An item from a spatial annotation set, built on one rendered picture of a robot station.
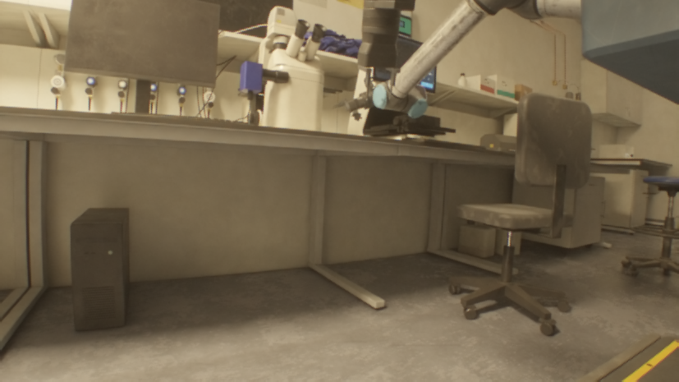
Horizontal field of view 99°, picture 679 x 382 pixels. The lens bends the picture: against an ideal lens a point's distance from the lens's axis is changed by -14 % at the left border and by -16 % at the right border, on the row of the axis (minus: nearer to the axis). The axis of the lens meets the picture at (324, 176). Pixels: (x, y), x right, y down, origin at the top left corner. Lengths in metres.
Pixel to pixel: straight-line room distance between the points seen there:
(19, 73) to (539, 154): 2.27
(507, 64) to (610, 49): 3.62
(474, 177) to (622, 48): 2.88
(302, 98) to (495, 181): 2.46
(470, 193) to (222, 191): 2.06
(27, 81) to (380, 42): 1.65
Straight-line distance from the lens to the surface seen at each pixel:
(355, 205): 2.27
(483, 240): 2.75
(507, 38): 3.97
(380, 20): 0.69
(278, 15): 1.50
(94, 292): 1.44
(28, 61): 2.00
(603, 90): 5.26
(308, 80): 1.23
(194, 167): 1.88
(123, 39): 1.44
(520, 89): 3.55
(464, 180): 3.00
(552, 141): 1.55
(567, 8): 1.12
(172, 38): 1.45
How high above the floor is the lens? 0.64
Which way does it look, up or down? 2 degrees down
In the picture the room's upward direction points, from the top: 3 degrees clockwise
